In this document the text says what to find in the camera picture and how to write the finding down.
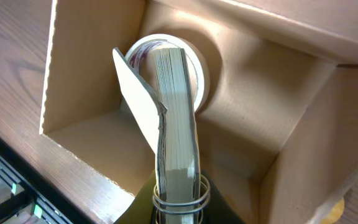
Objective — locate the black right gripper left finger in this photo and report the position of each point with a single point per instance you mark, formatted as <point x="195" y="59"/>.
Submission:
<point x="141" y="210"/>

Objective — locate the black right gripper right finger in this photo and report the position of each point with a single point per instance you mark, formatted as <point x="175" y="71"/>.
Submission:
<point x="218" y="210"/>

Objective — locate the yellow sticky note pad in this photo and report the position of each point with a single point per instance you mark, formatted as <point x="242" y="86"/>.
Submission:
<point x="166" y="117"/>

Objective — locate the yellow clear tape roll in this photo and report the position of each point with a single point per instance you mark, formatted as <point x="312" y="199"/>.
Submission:
<point x="335" y="213"/>

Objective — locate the white masking tape roll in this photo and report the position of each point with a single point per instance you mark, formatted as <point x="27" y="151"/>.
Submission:
<point x="202" y="74"/>

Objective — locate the open cardboard box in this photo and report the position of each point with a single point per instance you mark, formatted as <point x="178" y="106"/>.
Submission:
<point x="277" y="108"/>

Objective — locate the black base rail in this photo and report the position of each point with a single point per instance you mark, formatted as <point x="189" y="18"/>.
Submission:
<point x="26" y="197"/>

